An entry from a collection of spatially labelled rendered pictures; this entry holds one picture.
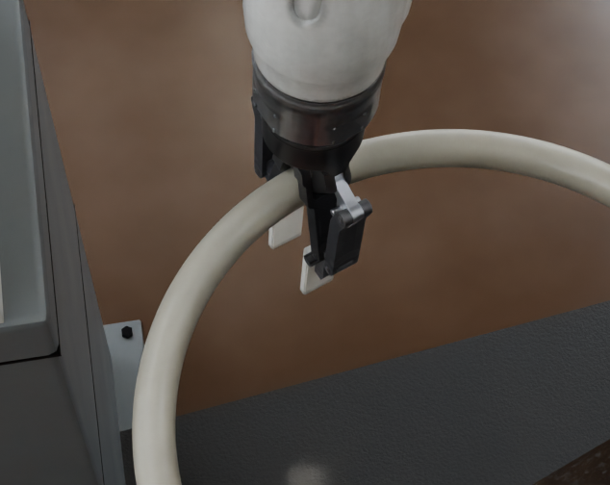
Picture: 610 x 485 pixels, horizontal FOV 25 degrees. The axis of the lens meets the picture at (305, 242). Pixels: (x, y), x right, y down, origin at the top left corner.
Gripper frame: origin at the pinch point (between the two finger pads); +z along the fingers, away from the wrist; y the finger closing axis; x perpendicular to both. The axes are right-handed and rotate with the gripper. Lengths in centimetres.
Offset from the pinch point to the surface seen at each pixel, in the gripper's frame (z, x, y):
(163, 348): -11.2, -16.9, 7.5
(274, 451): 86, 8, -13
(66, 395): 21.7, -20.5, -7.4
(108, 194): 91, 9, -66
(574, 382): 85, 51, 1
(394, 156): -10.7, 6.6, 2.1
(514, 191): 88, 65, -32
